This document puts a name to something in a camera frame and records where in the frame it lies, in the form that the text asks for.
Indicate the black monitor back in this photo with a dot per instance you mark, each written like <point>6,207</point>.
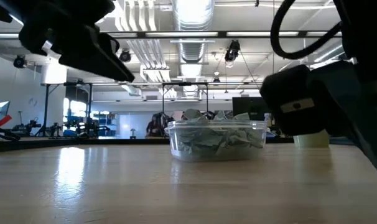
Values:
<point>247,107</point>

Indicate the black overhead camera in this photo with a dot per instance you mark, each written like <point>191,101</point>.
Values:
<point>232,51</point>

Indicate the pale green cup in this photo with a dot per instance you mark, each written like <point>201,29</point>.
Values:
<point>311,141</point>

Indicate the black background frame stand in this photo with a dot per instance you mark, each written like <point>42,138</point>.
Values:
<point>46,105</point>

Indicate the computer monitor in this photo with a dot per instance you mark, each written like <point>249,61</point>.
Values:
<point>0,110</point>

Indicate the black ceiling spotlight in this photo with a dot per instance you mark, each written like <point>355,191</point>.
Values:
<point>20,61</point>
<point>125,56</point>

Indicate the black crossbar with light strips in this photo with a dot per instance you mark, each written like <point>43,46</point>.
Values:
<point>182,34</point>

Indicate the silver ceiling air duct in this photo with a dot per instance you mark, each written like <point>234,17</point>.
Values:
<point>193,12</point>

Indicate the black aluminium table frame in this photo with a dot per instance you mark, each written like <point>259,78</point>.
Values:
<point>51,144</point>

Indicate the clear plastic bin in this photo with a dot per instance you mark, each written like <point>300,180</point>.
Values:
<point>176,155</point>

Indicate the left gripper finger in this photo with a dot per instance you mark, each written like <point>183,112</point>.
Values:
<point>101,59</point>

